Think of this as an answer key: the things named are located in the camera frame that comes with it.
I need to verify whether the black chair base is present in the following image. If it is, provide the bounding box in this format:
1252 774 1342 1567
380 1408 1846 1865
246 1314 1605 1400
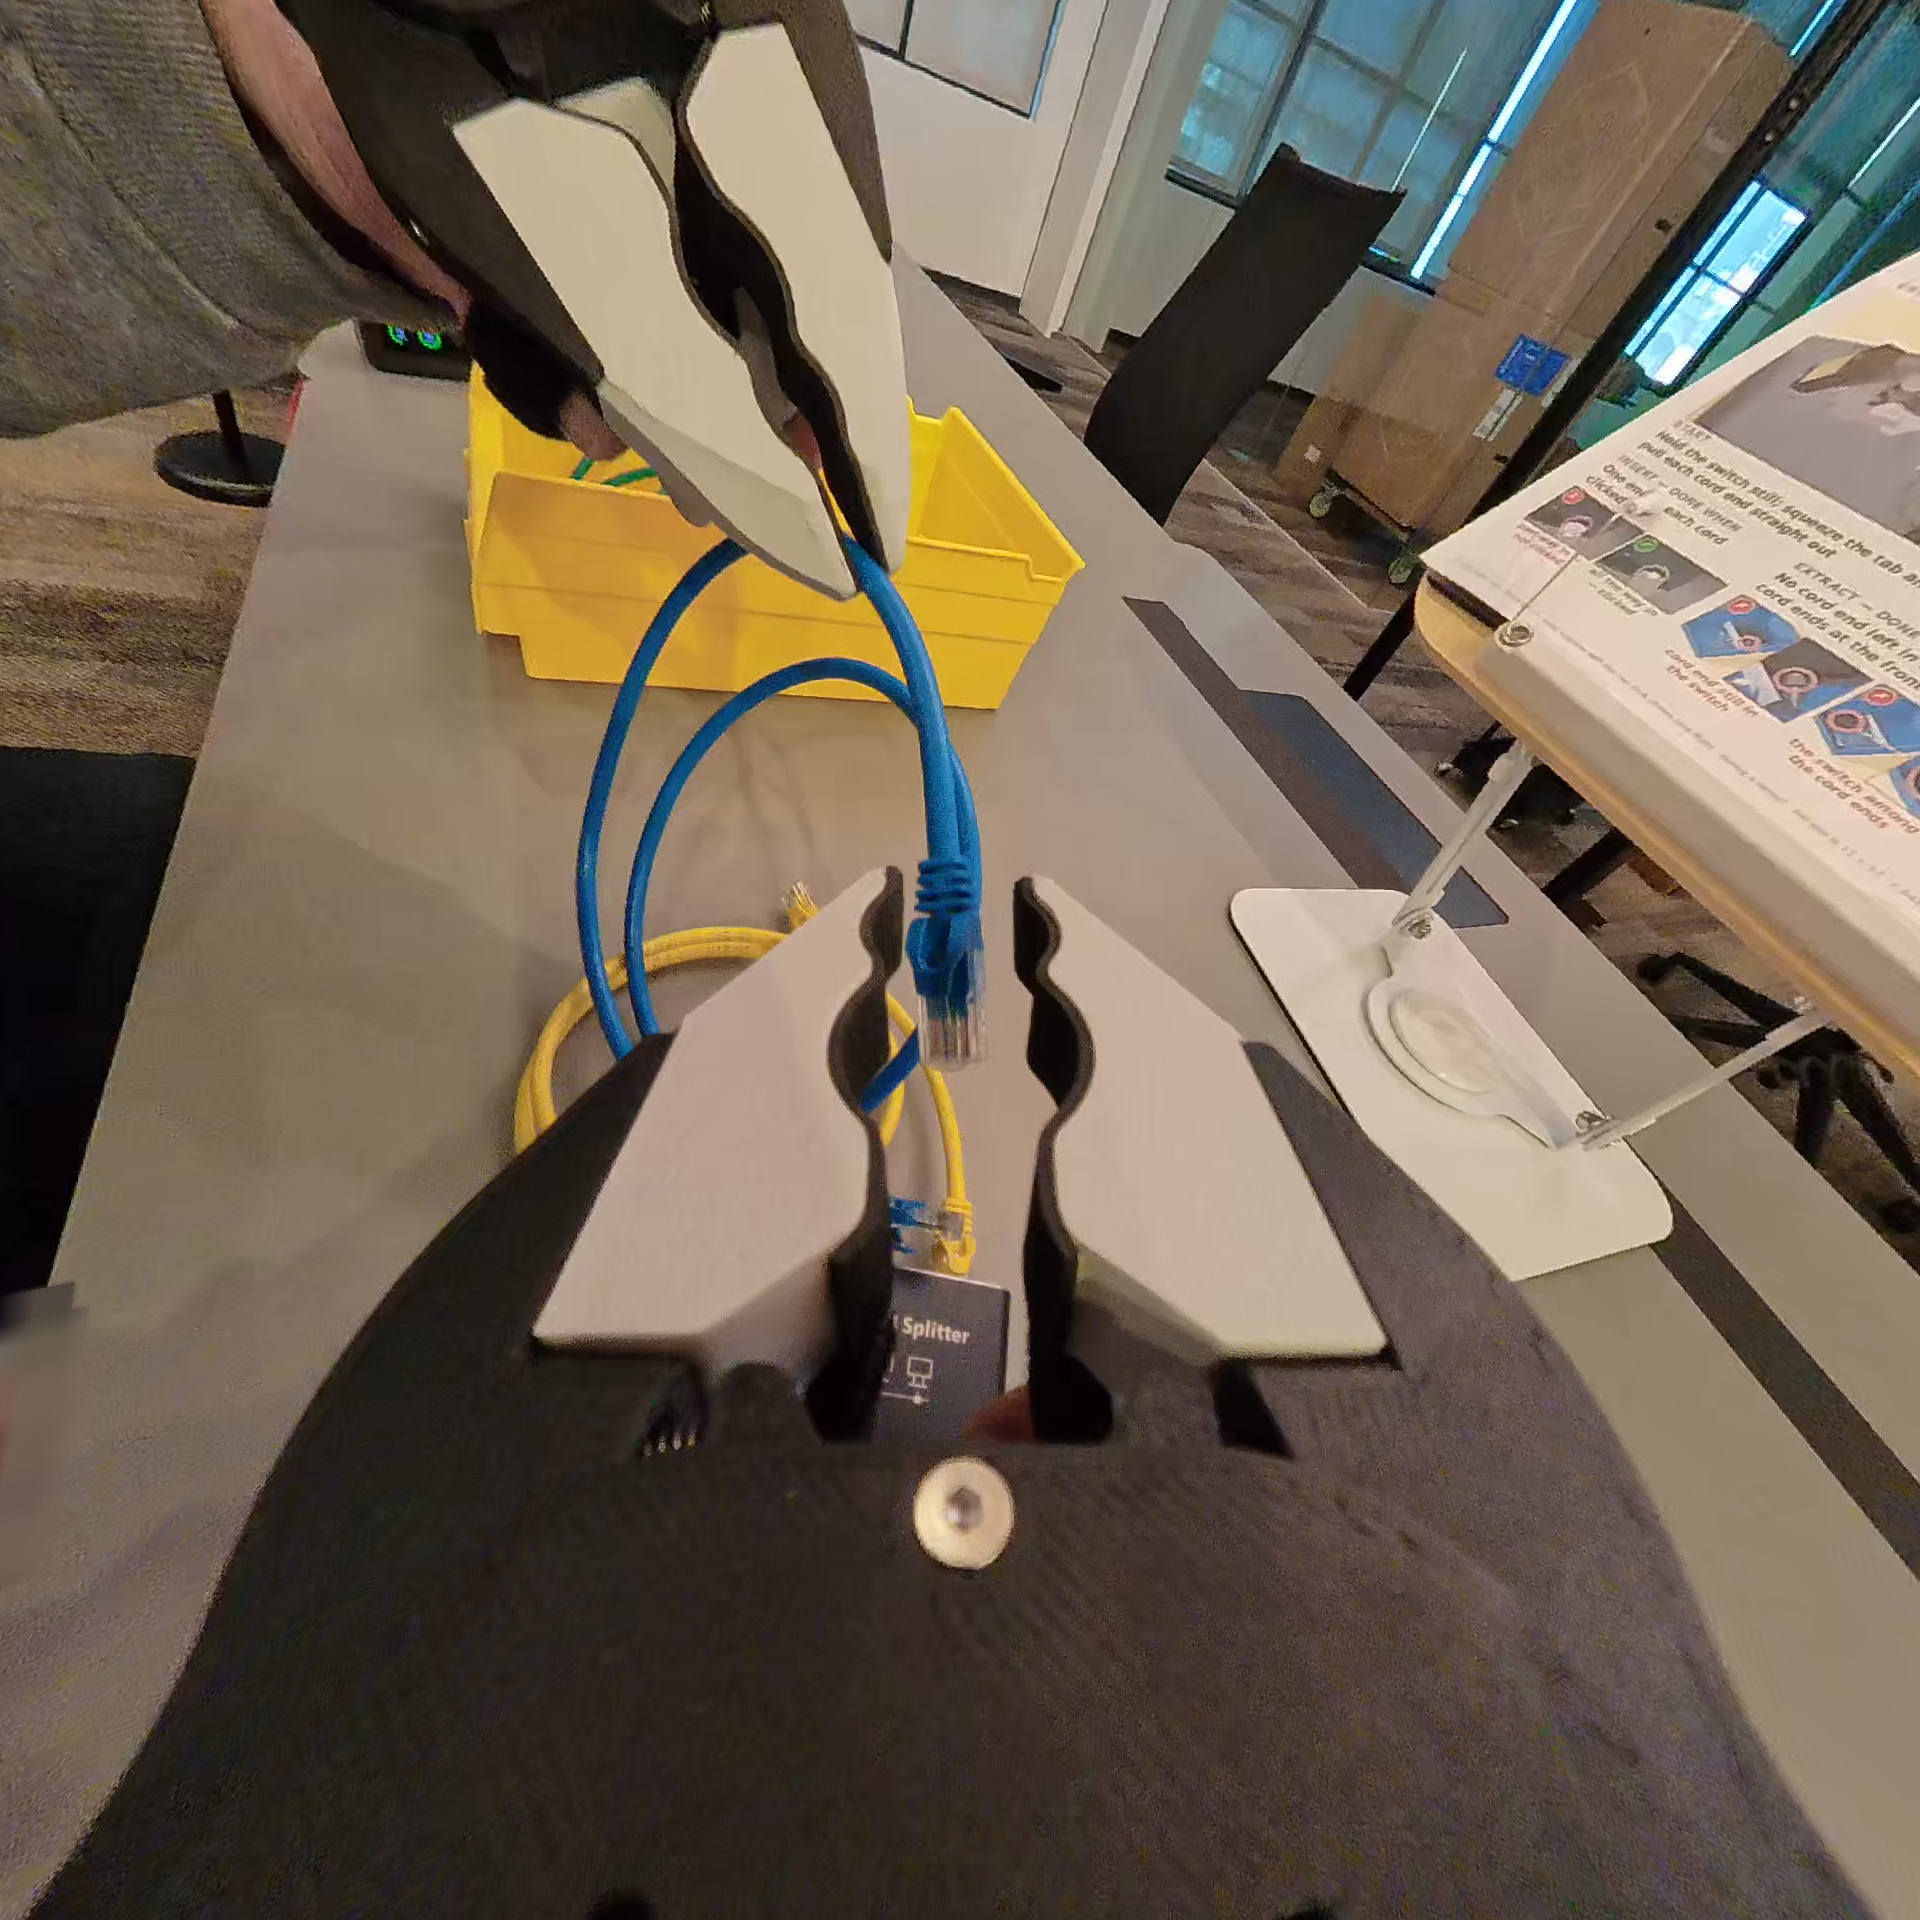
1631 940 1920 1229

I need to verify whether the yellow plastic bin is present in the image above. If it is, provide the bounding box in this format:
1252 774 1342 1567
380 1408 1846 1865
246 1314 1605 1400
466 353 1088 710

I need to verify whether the person's left forearm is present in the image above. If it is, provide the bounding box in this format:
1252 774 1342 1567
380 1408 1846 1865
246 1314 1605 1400
0 0 453 445

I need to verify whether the document stand with white base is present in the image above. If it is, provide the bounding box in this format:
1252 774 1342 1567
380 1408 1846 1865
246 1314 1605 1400
1229 577 1920 1281

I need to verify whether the blue ethernet cable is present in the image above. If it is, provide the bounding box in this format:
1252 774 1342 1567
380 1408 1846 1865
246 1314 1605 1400
582 535 984 1253

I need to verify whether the person's left hand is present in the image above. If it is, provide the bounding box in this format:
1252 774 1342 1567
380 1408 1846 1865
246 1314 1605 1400
203 0 628 461

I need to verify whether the printed instruction sheet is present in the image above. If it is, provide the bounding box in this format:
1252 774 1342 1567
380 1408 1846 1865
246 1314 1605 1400
1418 255 1920 1012

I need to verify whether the large cardboard box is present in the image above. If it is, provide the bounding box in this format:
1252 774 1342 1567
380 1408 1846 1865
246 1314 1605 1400
1276 0 1796 577

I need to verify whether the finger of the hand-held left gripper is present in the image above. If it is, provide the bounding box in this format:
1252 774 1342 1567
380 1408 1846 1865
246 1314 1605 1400
453 80 854 601
671 17 917 577

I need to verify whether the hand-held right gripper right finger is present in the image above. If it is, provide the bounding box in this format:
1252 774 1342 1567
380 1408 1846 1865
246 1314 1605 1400
1012 878 1383 1442

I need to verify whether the black metal pole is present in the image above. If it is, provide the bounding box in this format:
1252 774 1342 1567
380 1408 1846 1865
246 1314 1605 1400
1342 0 1897 704

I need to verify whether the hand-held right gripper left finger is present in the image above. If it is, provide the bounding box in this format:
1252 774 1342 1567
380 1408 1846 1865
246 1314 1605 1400
535 867 913 1433

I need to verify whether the black round post base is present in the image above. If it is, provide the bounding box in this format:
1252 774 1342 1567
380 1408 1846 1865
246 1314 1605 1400
151 389 292 513

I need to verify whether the dark blue ethernet splitter box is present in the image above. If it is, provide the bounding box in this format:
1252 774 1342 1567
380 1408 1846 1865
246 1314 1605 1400
886 1266 1012 1455

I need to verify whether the black office chair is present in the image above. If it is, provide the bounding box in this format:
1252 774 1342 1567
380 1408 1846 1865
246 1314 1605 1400
1079 141 1407 529

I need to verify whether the black device with green lights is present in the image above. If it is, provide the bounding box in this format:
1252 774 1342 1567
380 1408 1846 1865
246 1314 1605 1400
357 316 477 386

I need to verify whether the yellow ethernet cable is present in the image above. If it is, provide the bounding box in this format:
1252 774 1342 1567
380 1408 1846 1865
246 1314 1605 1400
514 883 973 1271

